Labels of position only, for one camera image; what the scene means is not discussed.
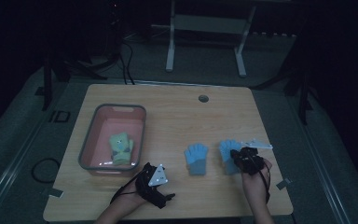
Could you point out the pink basin with grey rim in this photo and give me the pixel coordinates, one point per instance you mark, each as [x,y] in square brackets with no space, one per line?
[115,137]

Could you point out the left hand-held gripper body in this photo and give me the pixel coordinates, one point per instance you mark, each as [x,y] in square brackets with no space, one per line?
[152,186]

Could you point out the plain blue knit glove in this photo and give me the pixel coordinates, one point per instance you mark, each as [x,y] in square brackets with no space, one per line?
[196,158]

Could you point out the person's right hand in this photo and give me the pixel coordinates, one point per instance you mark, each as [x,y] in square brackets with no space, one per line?
[254,186]

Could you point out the black metal stand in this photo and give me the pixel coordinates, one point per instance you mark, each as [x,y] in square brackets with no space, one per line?
[47,87]
[304,102]

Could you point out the white metal desk frame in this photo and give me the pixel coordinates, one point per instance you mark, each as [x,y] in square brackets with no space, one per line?
[209,24]

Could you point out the green knit glove with face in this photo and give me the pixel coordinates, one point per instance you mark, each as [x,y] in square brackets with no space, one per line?
[120,149]

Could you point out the grey table grommet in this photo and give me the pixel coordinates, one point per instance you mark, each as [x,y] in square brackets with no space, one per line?
[203,99]

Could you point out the plain green knit glove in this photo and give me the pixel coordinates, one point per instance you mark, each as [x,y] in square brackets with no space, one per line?
[131,145]

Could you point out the blue knit glove with dots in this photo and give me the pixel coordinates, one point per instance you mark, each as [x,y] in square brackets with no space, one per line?
[227,147]

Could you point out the person's left hand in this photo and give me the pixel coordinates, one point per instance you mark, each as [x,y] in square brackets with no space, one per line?
[132,197]

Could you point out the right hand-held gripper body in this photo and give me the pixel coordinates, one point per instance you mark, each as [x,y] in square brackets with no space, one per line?
[250,158]

